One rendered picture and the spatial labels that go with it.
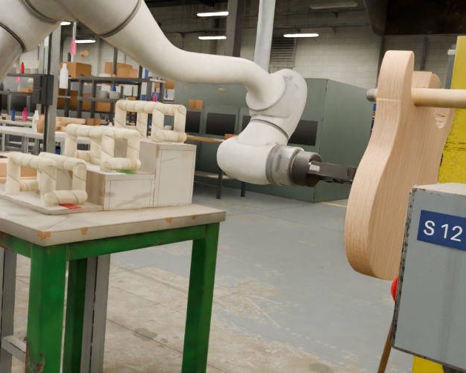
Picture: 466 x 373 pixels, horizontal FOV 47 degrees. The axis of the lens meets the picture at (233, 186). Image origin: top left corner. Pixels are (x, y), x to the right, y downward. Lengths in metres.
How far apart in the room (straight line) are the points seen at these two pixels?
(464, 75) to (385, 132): 0.99
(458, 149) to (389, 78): 0.98
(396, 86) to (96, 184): 0.77
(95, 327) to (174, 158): 0.70
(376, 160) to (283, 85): 0.38
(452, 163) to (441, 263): 1.27
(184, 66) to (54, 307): 0.56
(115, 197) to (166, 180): 0.17
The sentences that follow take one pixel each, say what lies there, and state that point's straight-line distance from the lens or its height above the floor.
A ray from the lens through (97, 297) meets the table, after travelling 1.88.
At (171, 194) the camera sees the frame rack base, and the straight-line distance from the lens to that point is 1.50.
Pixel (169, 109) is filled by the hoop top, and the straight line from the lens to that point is 1.58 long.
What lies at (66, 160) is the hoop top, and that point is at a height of 1.04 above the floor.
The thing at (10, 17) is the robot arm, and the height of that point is 1.31.
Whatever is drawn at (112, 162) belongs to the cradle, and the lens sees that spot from 1.40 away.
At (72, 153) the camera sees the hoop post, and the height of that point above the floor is 1.05.
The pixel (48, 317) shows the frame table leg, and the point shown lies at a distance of 1.19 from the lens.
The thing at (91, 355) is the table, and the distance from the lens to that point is 1.95.
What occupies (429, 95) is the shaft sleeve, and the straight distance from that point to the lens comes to 1.01.
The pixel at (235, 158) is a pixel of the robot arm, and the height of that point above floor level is 1.10.
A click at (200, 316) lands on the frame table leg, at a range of 1.54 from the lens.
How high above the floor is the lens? 1.17
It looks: 7 degrees down
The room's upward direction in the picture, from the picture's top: 5 degrees clockwise
